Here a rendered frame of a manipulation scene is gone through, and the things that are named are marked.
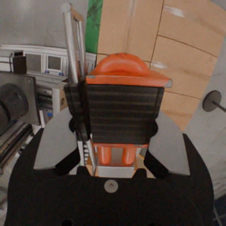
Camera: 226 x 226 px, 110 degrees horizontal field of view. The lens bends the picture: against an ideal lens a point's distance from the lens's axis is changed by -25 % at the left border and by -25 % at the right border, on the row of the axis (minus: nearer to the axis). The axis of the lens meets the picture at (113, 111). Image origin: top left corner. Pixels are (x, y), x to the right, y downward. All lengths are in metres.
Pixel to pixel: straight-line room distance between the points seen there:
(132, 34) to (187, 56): 0.45
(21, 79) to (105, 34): 0.59
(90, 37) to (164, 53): 0.86
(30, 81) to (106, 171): 0.38
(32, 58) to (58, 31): 0.45
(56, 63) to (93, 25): 0.60
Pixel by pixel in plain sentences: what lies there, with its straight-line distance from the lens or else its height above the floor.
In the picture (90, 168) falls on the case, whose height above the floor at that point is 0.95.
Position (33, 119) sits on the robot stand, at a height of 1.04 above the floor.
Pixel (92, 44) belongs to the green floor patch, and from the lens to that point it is 1.39.
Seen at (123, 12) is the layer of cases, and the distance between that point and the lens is 0.87.
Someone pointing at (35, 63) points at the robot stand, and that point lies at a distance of 1.48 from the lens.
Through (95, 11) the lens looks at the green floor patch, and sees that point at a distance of 1.46.
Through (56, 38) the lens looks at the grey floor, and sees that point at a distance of 1.55.
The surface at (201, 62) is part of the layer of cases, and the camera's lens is 1.08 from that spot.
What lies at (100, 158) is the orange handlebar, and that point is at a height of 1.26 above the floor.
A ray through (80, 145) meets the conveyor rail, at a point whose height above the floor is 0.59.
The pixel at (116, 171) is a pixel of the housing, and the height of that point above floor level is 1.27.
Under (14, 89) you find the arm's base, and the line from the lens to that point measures 0.49.
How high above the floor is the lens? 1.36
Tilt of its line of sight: 59 degrees down
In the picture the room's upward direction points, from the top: 178 degrees counter-clockwise
